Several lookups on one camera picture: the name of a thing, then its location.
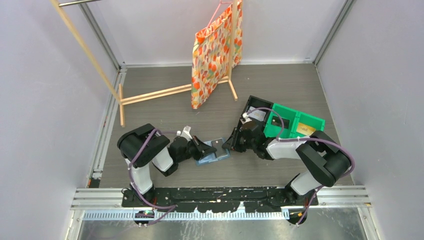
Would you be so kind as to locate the white card with stripe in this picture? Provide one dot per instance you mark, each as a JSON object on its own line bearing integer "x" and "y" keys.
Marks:
{"x": 259, "y": 115}

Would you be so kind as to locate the black plastic bin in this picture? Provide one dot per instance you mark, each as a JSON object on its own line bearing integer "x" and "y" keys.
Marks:
{"x": 254, "y": 102}

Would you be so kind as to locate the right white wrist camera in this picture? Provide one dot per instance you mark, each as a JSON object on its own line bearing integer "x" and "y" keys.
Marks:
{"x": 245, "y": 118}

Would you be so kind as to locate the wooden clothes rack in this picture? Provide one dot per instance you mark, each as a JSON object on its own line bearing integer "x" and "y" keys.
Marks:
{"x": 118, "y": 93}

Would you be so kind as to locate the aluminium frame rail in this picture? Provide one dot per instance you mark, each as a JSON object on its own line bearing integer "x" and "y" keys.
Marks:
{"x": 339, "y": 196}

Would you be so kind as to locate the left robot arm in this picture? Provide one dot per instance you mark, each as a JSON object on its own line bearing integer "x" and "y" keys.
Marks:
{"x": 147, "y": 145}

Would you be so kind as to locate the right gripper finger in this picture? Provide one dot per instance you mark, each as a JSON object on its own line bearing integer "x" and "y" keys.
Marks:
{"x": 232, "y": 138}
{"x": 234, "y": 146}

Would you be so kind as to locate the gold card in bin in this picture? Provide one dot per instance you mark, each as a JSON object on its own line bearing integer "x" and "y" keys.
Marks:
{"x": 304, "y": 129}

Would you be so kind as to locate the pink clothes hanger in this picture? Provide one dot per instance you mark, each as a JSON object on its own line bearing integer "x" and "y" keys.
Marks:
{"x": 221, "y": 7}

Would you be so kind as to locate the floral orange fabric bag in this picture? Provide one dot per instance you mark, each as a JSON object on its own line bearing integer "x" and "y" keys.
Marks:
{"x": 217, "y": 47}

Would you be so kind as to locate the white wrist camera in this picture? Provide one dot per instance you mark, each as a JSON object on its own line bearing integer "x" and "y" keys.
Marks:
{"x": 245, "y": 118}
{"x": 185, "y": 133}

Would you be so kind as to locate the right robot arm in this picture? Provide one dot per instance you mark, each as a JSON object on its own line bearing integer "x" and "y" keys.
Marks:
{"x": 326, "y": 162}

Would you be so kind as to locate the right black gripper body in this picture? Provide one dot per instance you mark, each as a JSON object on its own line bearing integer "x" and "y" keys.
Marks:
{"x": 243, "y": 143}

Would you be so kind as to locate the green plastic bin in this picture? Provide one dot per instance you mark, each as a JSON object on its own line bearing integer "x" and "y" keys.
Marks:
{"x": 295, "y": 117}

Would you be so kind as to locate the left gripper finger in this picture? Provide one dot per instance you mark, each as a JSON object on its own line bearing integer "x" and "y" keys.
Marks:
{"x": 198, "y": 146}
{"x": 209, "y": 155}

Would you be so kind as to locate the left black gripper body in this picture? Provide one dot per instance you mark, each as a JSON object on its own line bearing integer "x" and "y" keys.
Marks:
{"x": 190, "y": 152}

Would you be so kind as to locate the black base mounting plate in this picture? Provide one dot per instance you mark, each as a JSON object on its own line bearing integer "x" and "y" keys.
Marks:
{"x": 257, "y": 199}

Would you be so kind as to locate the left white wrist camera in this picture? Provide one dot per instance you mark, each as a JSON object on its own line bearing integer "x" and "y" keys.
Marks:
{"x": 185, "y": 133}

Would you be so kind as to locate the blue leather card holder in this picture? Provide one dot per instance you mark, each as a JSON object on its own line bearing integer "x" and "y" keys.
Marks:
{"x": 218, "y": 159}

